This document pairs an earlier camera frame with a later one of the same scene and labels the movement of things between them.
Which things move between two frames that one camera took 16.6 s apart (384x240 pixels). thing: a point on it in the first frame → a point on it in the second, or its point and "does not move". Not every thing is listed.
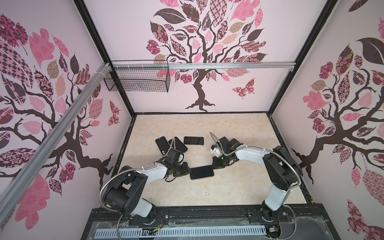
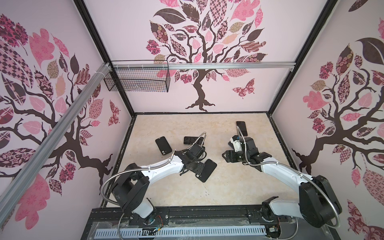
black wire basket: x=138 y=79 does not move
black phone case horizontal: x=195 y=140 does not move
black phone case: x=162 y=145 does not move
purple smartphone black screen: x=201 y=172 → x=242 y=126
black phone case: x=178 y=144 → x=208 y=169
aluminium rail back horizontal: x=201 y=65 does not move
